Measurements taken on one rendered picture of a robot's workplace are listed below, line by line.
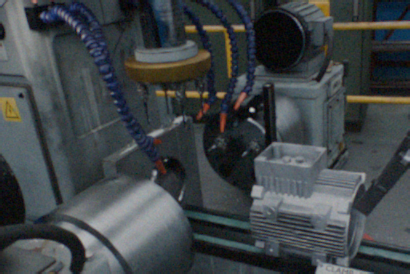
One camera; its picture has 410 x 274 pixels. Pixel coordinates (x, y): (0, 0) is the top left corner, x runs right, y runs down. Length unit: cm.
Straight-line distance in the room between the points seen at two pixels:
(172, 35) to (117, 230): 42
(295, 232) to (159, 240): 28
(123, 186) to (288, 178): 32
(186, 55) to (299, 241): 44
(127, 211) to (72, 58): 42
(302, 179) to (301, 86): 52
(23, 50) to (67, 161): 24
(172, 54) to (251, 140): 37
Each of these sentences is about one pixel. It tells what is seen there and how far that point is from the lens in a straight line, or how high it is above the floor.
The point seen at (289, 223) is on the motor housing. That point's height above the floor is 103.
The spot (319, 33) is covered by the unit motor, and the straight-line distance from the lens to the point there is 152.
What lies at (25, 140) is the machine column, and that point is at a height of 118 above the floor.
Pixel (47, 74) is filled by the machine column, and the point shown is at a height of 133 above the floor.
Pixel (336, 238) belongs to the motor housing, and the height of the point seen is 103.
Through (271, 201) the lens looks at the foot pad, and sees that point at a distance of 94.
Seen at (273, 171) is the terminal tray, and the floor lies 113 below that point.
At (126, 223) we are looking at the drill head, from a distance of 81.
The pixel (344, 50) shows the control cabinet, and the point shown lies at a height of 71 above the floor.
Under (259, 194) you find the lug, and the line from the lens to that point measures 96.
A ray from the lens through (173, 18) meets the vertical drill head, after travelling 100.
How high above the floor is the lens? 153
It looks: 25 degrees down
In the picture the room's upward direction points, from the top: 5 degrees counter-clockwise
